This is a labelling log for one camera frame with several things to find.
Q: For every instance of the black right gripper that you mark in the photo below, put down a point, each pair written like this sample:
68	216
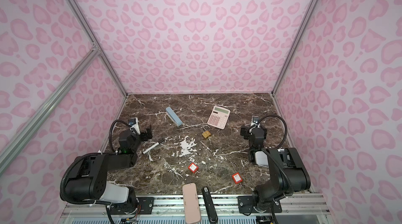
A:
253	130

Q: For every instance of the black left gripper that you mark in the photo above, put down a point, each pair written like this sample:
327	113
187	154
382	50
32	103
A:
143	134

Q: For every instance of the brass padlock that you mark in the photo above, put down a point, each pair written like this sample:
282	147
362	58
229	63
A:
206	133

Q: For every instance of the red padlock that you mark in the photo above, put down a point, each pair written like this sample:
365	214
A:
193	168
236	175

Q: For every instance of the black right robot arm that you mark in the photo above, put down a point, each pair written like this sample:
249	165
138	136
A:
288	174

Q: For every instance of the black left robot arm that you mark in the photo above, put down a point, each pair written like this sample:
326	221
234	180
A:
85	180

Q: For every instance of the white marker pen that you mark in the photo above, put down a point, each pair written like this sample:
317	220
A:
153	146

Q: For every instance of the blue stapler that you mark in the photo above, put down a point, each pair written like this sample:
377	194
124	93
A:
173	116

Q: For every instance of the pink calculator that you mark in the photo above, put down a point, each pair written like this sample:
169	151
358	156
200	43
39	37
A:
218	117

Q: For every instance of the pink case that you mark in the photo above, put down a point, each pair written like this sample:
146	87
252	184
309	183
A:
191	204

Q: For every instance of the black stapler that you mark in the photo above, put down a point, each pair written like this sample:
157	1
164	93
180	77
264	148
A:
209	205

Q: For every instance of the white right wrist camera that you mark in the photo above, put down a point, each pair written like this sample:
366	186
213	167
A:
255	121

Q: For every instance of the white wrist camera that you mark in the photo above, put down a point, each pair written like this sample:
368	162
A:
255	121
134	126

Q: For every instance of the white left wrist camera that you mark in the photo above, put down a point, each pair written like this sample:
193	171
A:
134	126

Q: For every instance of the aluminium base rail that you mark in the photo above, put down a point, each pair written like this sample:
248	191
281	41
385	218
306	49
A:
307	208

